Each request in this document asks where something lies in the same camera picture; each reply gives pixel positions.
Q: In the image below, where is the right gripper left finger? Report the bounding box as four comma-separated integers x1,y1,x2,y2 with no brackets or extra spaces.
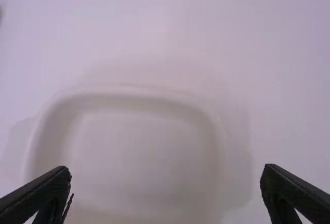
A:
0,165,75,224

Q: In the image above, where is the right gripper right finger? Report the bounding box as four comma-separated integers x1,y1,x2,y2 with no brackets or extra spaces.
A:
259,163,330,224

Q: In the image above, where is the white dish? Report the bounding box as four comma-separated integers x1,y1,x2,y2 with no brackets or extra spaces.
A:
9,81,254,224

